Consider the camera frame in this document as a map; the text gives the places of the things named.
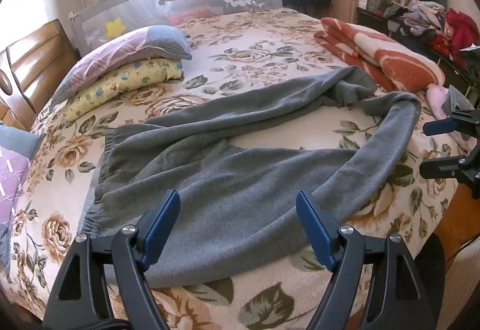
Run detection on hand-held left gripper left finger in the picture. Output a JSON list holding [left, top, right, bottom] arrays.
[[42, 189, 181, 330]]

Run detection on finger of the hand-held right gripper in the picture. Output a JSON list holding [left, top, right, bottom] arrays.
[[423, 108, 480, 145], [419, 155, 480, 199]]

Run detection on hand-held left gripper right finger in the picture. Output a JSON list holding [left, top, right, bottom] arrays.
[[295, 190, 439, 330]]

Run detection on grey pants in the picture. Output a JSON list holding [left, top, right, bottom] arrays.
[[80, 66, 422, 287]]

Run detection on pink cloth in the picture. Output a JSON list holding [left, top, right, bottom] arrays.
[[426, 84, 477, 145]]

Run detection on dark low cabinet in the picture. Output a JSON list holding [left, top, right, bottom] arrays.
[[356, 7, 480, 90]]

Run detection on orange white blanket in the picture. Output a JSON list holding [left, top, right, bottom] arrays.
[[314, 17, 446, 93]]

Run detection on red clothes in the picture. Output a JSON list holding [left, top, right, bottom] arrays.
[[429, 8, 480, 56]]

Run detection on yellow patterned pillow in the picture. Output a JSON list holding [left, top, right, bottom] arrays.
[[64, 59, 184, 122]]

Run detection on purple patchwork pillow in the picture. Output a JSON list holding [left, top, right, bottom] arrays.
[[0, 123, 44, 271]]

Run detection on bed with floral sheet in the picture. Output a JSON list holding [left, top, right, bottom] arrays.
[[0, 7, 469, 330]]

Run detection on wooden headboard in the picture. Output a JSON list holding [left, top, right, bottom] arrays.
[[0, 18, 77, 128]]

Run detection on grey mesh bed guard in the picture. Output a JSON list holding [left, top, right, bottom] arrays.
[[68, 0, 286, 53]]

